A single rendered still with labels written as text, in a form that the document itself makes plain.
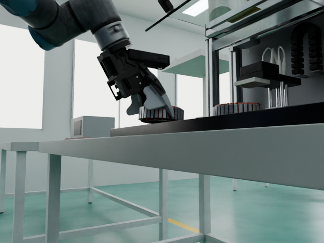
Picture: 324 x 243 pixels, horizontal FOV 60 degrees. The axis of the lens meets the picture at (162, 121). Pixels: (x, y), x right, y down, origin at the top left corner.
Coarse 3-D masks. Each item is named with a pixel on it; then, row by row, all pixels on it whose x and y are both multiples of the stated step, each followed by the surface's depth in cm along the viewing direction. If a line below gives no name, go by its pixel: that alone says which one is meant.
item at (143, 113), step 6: (144, 108) 66; (162, 108) 65; (174, 108) 65; (180, 108) 67; (144, 114) 66; (150, 114) 65; (156, 114) 64; (162, 114) 65; (168, 114) 64; (180, 114) 66; (144, 120) 67; (150, 120) 71; (156, 120) 72; (162, 120) 65; (168, 120) 65; (174, 120) 65
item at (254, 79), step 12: (240, 72) 68; (252, 72) 65; (264, 72) 63; (276, 72) 65; (240, 84) 65; (264, 84) 65; (276, 84) 69; (288, 84) 69; (300, 84) 70; (276, 96) 70
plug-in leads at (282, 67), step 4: (268, 48) 73; (272, 48) 71; (264, 52) 73; (272, 52) 70; (272, 56) 73; (276, 56) 73; (284, 56) 70; (272, 60) 70; (276, 60) 74; (280, 60) 68; (284, 60) 70; (276, 64) 74; (280, 64) 68; (284, 64) 70; (280, 68) 68; (284, 68) 70; (280, 72) 68; (284, 72) 70
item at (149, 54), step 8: (128, 56) 65; (136, 56) 65; (144, 56) 66; (152, 56) 67; (160, 56) 68; (168, 56) 69; (144, 64) 69; (152, 64) 69; (160, 64) 69; (168, 64) 69
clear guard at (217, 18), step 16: (192, 0) 64; (208, 0) 64; (224, 0) 64; (240, 0) 64; (256, 0) 64; (272, 0) 64; (288, 0) 64; (176, 16) 72; (192, 16) 72; (208, 16) 72; (224, 16) 72; (240, 16) 72; (256, 16) 72; (224, 32) 82
